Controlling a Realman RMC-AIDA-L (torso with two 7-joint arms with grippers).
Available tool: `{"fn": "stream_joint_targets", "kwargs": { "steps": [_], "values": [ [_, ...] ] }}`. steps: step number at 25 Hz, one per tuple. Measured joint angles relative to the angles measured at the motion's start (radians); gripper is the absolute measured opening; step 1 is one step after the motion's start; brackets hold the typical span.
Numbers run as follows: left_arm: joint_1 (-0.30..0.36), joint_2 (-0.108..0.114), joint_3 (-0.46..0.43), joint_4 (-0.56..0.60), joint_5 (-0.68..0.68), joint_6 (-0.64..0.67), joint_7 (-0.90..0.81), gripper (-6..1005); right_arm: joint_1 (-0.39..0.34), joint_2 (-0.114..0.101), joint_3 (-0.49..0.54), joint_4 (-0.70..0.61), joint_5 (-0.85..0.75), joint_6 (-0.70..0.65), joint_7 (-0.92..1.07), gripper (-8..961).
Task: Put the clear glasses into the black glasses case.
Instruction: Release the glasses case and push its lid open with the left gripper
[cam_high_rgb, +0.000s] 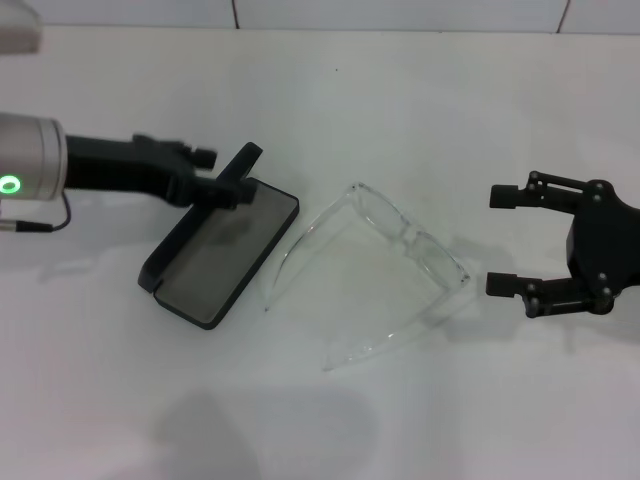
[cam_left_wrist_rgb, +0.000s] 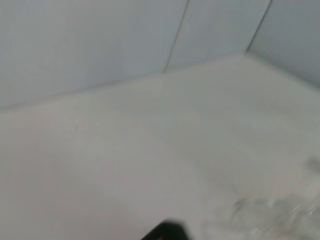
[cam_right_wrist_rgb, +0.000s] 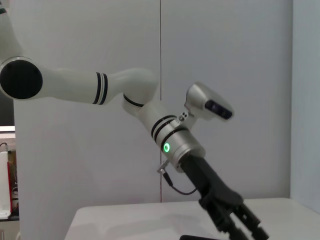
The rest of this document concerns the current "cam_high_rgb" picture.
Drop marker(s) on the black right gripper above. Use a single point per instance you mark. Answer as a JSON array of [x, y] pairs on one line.
[[605, 245]]

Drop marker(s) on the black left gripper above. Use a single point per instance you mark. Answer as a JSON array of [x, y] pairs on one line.
[[125, 165]]

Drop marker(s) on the black glasses case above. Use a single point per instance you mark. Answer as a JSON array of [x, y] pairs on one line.
[[225, 260]]

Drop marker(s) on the clear white glasses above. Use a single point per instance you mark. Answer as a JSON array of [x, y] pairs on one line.
[[407, 236]]

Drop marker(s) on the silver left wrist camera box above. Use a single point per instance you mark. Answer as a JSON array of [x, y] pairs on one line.
[[17, 25]]

